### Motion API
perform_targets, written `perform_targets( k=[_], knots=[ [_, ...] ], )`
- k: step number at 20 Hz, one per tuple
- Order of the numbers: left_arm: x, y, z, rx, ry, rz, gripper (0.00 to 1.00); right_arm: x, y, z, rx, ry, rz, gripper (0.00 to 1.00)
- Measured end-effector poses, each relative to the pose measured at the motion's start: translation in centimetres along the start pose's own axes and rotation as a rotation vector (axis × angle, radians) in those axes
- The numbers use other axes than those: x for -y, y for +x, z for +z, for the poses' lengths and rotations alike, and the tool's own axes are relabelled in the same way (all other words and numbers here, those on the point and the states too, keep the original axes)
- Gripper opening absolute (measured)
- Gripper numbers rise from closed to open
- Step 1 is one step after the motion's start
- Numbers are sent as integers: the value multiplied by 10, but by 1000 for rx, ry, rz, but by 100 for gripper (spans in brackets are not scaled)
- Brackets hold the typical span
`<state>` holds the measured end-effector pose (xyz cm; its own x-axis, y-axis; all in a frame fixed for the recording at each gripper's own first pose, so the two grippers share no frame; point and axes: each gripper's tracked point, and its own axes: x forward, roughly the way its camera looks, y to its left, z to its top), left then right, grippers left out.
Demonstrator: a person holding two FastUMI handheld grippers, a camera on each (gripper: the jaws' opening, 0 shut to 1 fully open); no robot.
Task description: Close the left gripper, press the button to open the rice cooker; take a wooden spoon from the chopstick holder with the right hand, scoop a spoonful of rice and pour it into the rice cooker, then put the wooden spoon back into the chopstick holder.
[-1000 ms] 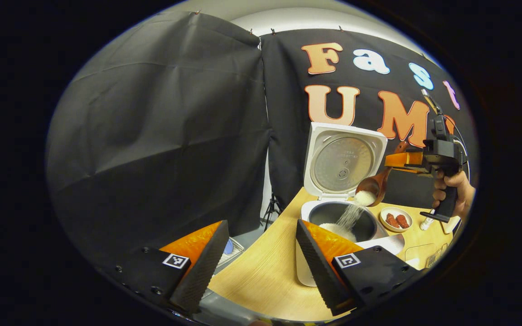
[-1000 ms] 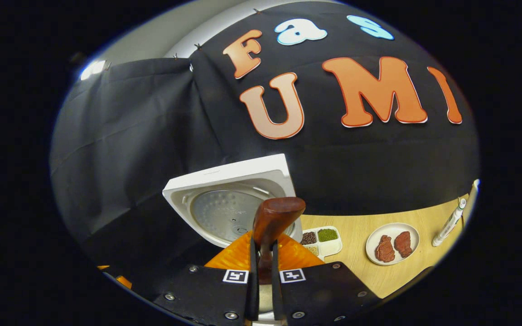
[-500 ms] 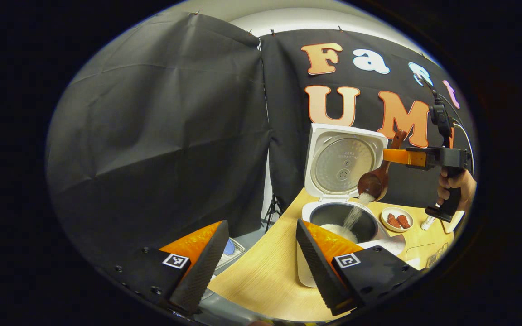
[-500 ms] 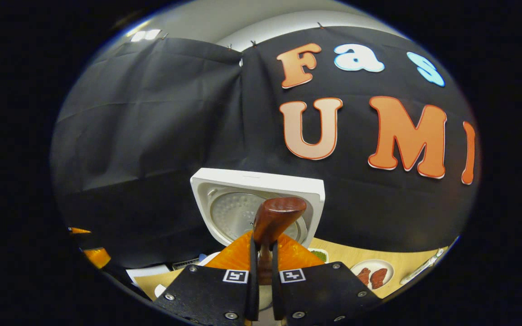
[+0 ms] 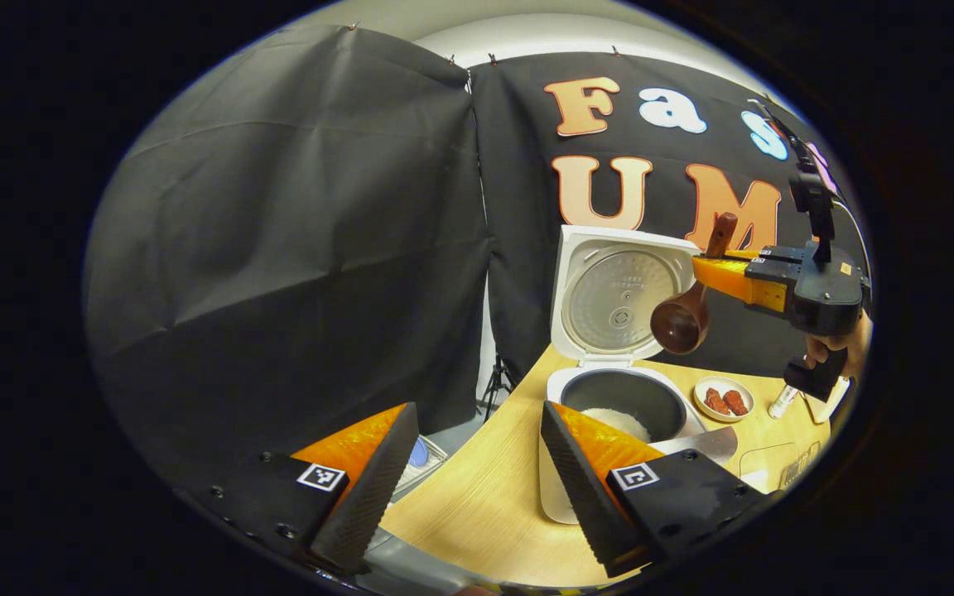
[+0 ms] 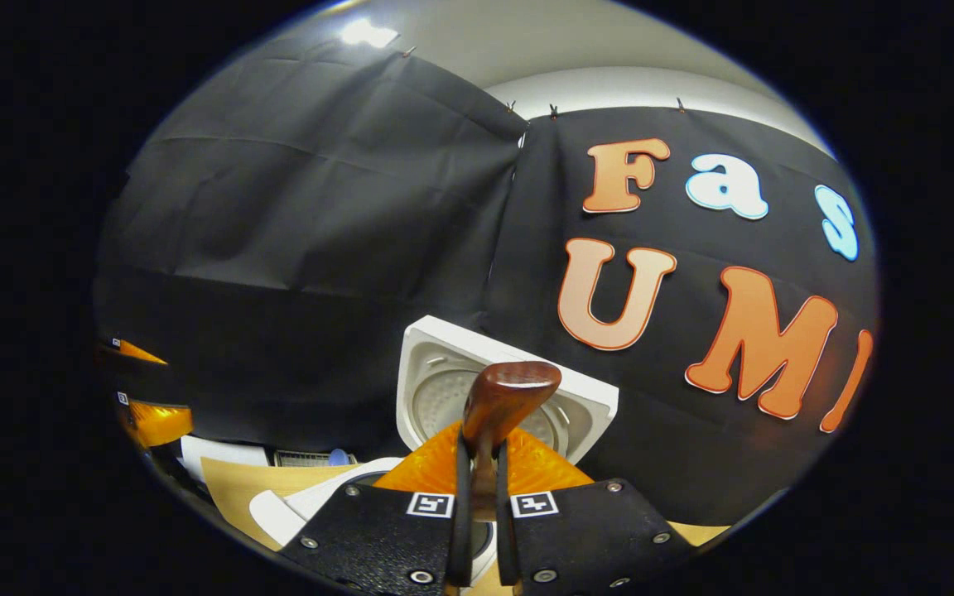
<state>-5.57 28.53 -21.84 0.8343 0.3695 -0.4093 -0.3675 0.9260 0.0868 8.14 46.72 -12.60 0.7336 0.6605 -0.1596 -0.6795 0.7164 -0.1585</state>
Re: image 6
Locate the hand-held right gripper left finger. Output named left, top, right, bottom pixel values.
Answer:
left=278, top=421, right=475, bottom=593

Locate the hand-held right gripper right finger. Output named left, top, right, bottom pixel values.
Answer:
left=494, top=426, right=697, bottom=593

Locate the dark brown wooden spoon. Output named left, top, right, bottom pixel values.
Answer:
left=462, top=361, right=563, bottom=519

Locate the white rice cooker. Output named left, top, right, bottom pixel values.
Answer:
left=249, top=315, right=620, bottom=584

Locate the white box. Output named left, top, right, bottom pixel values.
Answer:
left=181, top=436, right=271, bottom=483

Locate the grey vented panel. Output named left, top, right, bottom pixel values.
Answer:
left=272, top=449, right=355, bottom=468

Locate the ceiling light panel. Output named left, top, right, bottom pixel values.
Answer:
left=340, top=18, right=401, bottom=49

